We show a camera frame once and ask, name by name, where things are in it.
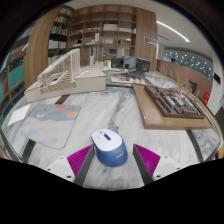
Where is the dark grey architectural model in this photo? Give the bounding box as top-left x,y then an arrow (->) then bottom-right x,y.
110,55 -> 151,74

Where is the white paper sheet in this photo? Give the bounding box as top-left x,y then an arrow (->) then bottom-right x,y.
7,103 -> 32,127

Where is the pastel floral print mouse pad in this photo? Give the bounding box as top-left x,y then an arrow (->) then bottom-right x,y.
19,103 -> 82,150

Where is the long ceiling light strip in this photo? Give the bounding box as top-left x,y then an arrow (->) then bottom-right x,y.
155,20 -> 191,43

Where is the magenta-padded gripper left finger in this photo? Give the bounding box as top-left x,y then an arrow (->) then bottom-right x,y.
45,143 -> 97,188

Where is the blue and white computer mouse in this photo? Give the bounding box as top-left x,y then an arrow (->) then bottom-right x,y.
90,128 -> 129,168

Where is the group of ceiling spot lights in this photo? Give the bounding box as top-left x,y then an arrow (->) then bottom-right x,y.
166,49 -> 214,73

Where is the brown architectural model on board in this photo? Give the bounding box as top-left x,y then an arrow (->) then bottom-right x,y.
132,83 -> 214,130

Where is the teal-panelled bookshelf unit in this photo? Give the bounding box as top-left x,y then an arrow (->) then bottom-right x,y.
0,26 -> 34,124

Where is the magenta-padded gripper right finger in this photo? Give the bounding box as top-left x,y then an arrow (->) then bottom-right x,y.
132,143 -> 181,186

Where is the white architectural building model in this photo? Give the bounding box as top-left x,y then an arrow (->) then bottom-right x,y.
24,48 -> 108,104

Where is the wooden bookshelf unit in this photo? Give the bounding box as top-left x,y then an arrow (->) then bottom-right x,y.
23,3 -> 158,88

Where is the red sign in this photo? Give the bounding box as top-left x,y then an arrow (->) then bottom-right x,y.
202,90 -> 211,106

